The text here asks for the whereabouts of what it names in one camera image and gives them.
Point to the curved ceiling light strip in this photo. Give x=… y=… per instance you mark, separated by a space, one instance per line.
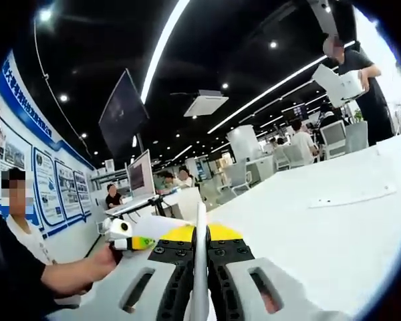
x=270 y=90

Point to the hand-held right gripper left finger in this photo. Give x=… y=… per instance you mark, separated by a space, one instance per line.
x=113 y=294

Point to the person's dark shirt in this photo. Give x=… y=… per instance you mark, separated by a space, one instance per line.
x=10 y=284

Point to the white stand desk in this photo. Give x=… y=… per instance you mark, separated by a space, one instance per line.
x=130 y=205

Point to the white storage shelf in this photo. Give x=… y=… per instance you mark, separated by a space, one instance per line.
x=103 y=174

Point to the person's left hand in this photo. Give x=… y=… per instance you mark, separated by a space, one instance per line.
x=100 y=264

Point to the white open box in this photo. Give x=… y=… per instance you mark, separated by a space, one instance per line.
x=341 y=85

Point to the green potted plant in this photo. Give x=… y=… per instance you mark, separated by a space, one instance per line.
x=358 y=115

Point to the long ceiling light strip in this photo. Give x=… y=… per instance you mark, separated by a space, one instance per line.
x=163 y=43

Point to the white printing paper sheet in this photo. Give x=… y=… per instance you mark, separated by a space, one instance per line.
x=200 y=234

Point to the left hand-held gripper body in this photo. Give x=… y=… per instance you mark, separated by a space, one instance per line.
x=120 y=229

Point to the blue and white wall poster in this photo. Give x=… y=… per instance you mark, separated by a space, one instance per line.
x=53 y=187

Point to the white mesh office chair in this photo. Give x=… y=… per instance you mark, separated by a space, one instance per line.
x=242 y=177
x=356 y=133
x=333 y=138

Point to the large black hanging television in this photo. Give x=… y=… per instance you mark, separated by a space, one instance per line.
x=123 y=113

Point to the white table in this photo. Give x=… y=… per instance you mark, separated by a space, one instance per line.
x=304 y=250

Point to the white ceiling air conditioner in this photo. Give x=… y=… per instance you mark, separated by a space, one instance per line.
x=205 y=103

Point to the black hanging display screen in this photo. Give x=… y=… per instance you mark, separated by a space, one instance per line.
x=294 y=112

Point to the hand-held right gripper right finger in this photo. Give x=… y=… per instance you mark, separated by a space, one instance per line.
x=287 y=291

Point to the white low counter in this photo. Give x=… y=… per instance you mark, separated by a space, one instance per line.
x=183 y=204

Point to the silver computer monitor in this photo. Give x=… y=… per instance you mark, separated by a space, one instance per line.
x=140 y=174

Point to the white cloth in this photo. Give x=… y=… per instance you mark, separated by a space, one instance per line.
x=167 y=225

